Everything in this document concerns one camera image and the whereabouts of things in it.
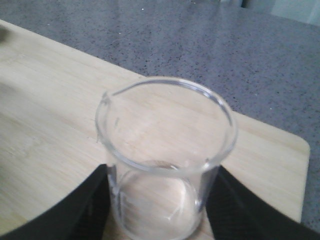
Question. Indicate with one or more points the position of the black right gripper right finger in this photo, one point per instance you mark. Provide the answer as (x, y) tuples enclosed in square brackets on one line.
[(236, 213)]

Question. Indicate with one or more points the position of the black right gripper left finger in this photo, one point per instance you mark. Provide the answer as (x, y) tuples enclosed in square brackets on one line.
[(81, 215)]

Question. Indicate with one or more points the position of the light wooden cutting board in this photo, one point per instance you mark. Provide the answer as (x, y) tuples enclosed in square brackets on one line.
[(48, 143)]

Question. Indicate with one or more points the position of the clear glass beaker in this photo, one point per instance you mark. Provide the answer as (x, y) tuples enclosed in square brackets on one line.
[(165, 139)]

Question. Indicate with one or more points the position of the grey curtain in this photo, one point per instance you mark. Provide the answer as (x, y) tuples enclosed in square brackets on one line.
[(305, 11)]

